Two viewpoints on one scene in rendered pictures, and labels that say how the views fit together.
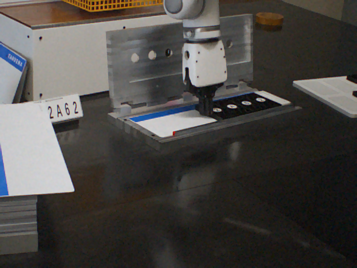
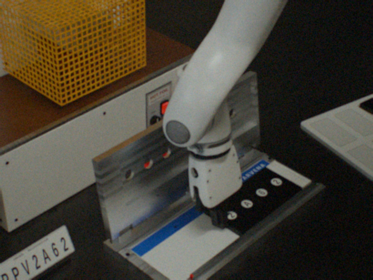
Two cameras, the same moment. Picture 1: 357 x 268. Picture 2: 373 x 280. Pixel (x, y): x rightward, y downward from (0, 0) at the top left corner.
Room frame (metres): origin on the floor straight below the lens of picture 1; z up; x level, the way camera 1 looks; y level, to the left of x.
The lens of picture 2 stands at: (0.55, 0.13, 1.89)
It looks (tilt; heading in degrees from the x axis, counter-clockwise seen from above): 36 degrees down; 354
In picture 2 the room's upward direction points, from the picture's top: 1 degrees clockwise
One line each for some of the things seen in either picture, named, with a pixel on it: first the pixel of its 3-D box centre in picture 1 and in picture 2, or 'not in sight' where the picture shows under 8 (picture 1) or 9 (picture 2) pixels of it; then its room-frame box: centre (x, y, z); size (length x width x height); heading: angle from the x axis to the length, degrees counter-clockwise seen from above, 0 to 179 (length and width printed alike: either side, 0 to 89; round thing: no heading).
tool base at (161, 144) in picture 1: (208, 111); (220, 214); (1.62, -0.06, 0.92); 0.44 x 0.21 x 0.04; 130
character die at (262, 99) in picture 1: (260, 101); (276, 184); (1.70, -0.19, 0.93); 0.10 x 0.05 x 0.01; 40
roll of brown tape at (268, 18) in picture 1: (269, 18); not in sight; (2.70, -0.31, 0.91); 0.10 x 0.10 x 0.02
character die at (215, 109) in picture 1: (216, 112); (230, 217); (1.60, -0.08, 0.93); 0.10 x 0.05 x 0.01; 40
